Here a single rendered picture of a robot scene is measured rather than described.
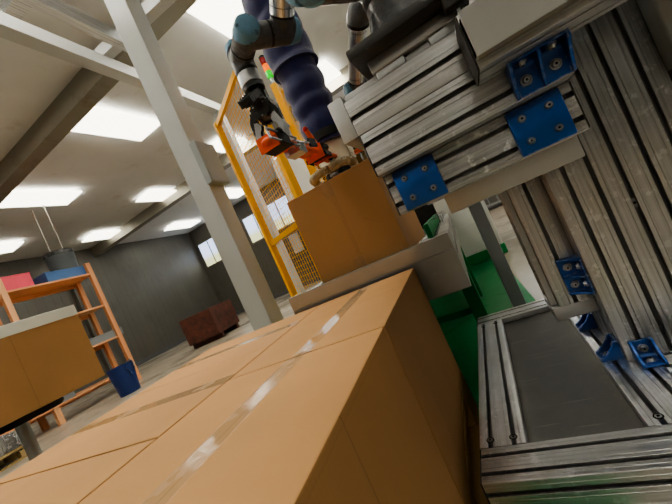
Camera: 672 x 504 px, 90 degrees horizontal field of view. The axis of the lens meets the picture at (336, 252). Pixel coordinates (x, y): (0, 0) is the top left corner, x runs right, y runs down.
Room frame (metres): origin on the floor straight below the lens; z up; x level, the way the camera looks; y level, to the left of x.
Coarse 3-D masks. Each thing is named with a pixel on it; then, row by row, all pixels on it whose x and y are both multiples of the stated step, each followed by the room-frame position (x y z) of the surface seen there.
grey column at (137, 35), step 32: (128, 0) 2.31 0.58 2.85; (128, 32) 2.30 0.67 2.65; (160, 64) 2.34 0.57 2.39; (160, 96) 2.30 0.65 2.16; (192, 128) 2.37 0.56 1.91; (192, 160) 2.29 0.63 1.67; (192, 192) 2.33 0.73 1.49; (224, 192) 2.40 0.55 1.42; (224, 224) 2.28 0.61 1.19; (224, 256) 2.32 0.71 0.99; (256, 288) 2.28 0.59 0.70; (256, 320) 2.31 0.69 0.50
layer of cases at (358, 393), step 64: (320, 320) 1.00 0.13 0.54; (384, 320) 0.68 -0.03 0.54; (192, 384) 0.91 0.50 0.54; (256, 384) 0.64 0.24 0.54; (320, 384) 0.49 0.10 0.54; (384, 384) 0.53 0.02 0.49; (448, 384) 0.94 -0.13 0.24; (64, 448) 0.84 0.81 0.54; (128, 448) 0.60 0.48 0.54; (192, 448) 0.47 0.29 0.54; (256, 448) 0.38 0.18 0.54; (320, 448) 0.33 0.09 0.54; (384, 448) 0.44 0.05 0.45; (448, 448) 0.69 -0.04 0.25
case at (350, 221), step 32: (320, 192) 1.39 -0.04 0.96; (352, 192) 1.34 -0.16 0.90; (384, 192) 1.30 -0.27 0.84; (320, 224) 1.41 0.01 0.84; (352, 224) 1.36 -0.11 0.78; (384, 224) 1.32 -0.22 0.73; (416, 224) 1.71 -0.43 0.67; (320, 256) 1.43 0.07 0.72; (352, 256) 1.38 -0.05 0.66; (384, 256) 1.34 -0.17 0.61
